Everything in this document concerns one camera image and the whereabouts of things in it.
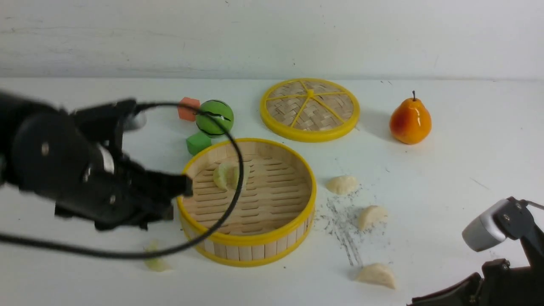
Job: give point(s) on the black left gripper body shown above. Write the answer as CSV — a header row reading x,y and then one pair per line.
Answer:
x,y
130,197

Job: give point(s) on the green dumpling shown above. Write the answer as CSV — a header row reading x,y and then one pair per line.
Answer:
x,y
225,176
155,264

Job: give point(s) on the white dumpling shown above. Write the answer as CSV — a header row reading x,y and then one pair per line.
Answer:
x,y
342,185
371,215
377,274

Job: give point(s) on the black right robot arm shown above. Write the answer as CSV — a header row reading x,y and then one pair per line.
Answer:
x,y
500,285

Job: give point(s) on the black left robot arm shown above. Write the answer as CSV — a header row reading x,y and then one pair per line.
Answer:
x,y
76,160

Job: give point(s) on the bamboo steamer tray yellow rim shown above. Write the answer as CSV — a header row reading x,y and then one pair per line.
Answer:
x,y
273,215

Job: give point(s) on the woven bamboo steamer lid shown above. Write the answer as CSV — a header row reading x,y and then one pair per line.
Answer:
x,y
309,110

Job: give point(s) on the green foam cube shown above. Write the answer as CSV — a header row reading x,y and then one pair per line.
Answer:
x,y
197,143

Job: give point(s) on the orange foam cube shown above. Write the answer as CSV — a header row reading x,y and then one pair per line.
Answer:
x,y
186,114

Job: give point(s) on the green toy watermelon ball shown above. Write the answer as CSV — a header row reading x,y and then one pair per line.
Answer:
x,y
221,112

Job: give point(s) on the orange toy pear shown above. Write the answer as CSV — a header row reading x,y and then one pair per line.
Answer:
x,y
411,122

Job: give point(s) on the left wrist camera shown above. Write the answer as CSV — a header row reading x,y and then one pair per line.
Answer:
x,y
106,123

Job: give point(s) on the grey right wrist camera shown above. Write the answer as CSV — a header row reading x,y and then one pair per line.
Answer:
x,y
508,218

